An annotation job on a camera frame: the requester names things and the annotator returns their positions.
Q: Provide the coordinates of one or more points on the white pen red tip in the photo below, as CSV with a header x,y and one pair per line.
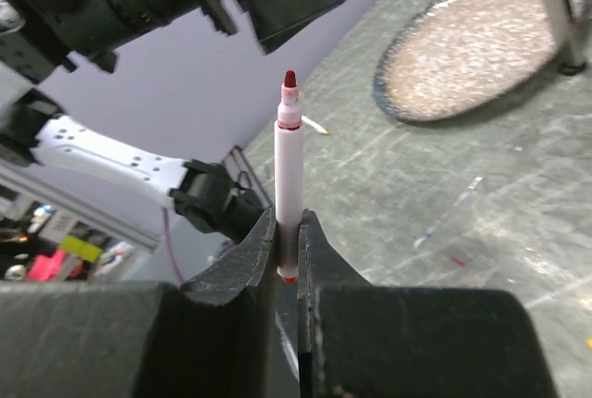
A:
x,y
288,166

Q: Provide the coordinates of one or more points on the steel dish rack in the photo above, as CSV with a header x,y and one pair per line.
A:
x,y
567,36

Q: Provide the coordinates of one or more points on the white pen yellow tip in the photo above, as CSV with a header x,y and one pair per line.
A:
x,y
315,126

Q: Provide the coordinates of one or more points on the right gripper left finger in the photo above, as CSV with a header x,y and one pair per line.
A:
x,y
208,338

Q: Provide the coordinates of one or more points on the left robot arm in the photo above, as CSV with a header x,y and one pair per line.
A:
x,y
183,90

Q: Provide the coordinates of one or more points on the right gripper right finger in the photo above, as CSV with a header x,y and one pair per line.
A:
x,y
356,339

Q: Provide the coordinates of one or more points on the speckled ceramic plate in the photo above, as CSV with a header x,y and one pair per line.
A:
x,y
454,56

